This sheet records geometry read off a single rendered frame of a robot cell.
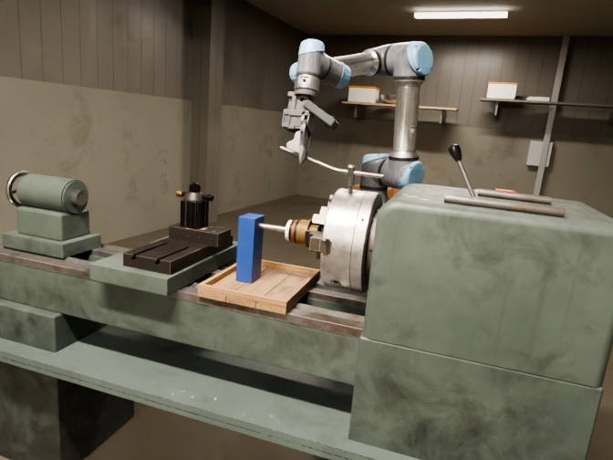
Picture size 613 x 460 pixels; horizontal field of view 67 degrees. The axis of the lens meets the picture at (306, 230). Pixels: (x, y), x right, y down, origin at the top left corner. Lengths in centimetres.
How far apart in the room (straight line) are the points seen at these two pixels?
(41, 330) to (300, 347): 99
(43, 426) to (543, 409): 175
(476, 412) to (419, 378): 17
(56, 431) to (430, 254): 157
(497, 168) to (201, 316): 755
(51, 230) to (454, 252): 146
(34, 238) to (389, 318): 137
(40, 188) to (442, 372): 155
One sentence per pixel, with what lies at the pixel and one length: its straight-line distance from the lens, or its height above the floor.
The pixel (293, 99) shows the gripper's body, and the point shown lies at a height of 149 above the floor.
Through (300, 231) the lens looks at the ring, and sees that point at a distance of 146.
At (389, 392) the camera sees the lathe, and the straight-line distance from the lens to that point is 137.
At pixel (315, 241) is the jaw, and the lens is 135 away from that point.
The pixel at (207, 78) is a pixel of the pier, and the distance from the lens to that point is 621.
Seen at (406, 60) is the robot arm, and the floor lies 167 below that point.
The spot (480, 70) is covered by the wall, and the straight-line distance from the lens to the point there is 878.
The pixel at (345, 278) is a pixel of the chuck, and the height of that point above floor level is 99.
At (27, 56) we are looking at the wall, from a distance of 475.
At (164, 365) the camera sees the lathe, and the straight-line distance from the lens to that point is 180.
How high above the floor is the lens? 142
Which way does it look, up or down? 13 degrees down
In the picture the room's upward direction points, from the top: 5 degrees clockwise
